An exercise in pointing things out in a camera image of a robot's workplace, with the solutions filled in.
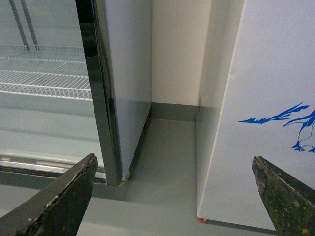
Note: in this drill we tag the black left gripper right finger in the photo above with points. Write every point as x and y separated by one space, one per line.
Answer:
290 203

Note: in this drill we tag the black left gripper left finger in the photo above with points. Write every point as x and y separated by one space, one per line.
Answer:
58 209

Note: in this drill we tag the glass door display fridge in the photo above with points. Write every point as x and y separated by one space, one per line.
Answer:
46 136

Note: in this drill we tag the white chest freezer blue trim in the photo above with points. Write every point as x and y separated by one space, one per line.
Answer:
256 98

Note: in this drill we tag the white wire fridge shelf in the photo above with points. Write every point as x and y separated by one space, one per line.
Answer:
50 71

